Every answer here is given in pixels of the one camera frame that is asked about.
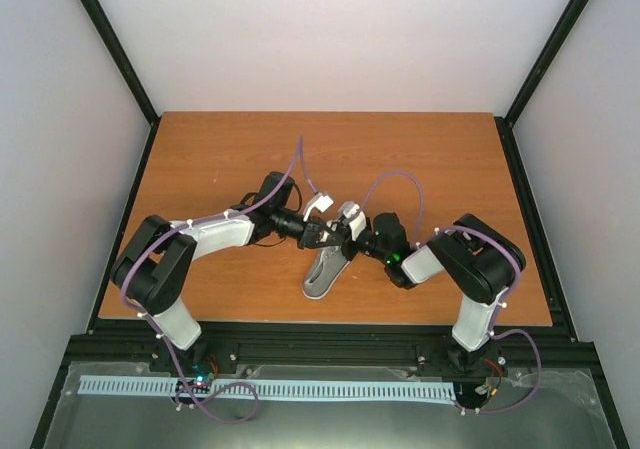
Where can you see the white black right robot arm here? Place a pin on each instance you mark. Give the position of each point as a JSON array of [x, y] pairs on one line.
[[483, 263]]

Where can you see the grey metal base plate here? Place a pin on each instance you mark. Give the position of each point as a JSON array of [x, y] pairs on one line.
[[554, 409]]

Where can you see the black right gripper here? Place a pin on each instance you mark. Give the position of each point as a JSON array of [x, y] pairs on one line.
[[348, 252]]

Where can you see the light blue slotted cable duct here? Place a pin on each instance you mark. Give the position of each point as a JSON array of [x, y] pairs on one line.
[[272, 390]]

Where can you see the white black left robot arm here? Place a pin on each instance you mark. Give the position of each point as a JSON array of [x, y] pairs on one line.
[[154, 268]]

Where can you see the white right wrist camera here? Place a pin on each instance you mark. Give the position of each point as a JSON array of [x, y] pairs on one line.
[[352, 216]]

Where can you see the white shoelace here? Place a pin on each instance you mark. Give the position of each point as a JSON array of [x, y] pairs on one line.
[[337, 232]]

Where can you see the black left frame post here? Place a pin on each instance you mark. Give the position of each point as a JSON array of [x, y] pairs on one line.
[[113, 45]]

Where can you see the black frame post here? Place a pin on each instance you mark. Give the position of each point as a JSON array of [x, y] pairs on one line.
[[555, 41], [113, 45]]

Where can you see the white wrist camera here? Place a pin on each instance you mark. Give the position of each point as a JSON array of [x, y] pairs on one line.
[[352, 216], [321, 201]]

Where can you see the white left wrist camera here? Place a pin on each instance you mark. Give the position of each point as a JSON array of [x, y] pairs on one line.
[[321, 201]]

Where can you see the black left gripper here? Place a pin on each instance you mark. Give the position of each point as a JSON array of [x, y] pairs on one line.
[[310, 238]]

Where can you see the black right frame post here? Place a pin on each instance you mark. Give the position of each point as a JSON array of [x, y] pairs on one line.
[[555, 41]]

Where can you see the grey canvas sneaker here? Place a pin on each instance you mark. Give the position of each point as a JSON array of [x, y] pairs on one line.
[[323, 273]]

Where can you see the black aluminium frame rail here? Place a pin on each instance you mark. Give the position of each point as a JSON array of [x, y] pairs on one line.
[[226, 346]]

